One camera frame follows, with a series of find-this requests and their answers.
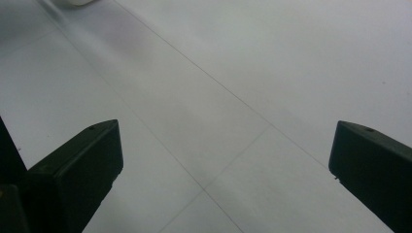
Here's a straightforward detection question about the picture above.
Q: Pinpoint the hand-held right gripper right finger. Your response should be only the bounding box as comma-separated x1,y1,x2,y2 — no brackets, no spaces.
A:
327,119,412,233

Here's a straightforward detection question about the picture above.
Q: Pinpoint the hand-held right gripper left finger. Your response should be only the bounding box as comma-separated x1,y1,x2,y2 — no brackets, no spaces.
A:
18,118,124,233

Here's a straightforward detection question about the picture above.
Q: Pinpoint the white plastic storage bin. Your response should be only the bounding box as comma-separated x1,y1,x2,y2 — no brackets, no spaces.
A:
52,0,98,7

